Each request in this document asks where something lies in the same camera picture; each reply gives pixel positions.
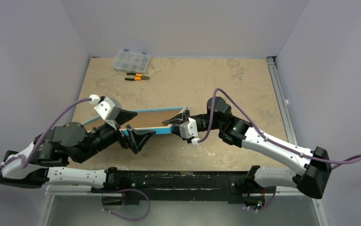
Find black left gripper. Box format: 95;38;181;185
77;110;157;164

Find blue wooden picture frame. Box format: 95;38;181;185
78;116;172;136

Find brown cardboard backing board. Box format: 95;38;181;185
85;109;184;132

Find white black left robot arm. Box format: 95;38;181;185
0;110;156;193

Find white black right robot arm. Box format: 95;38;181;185
163;97;332;199

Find orange black pliers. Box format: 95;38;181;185
124;73;150;81

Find clear plastic organizer box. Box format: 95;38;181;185
112;49;151;73

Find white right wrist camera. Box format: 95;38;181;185
181;118;200;145

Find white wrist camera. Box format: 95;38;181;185
89;95;122;129
181;118;200;145

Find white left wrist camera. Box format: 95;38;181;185
89;95;122;129

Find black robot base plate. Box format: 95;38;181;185
91;166;276;207

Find aluminium front rail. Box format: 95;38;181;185
47;168;323;200

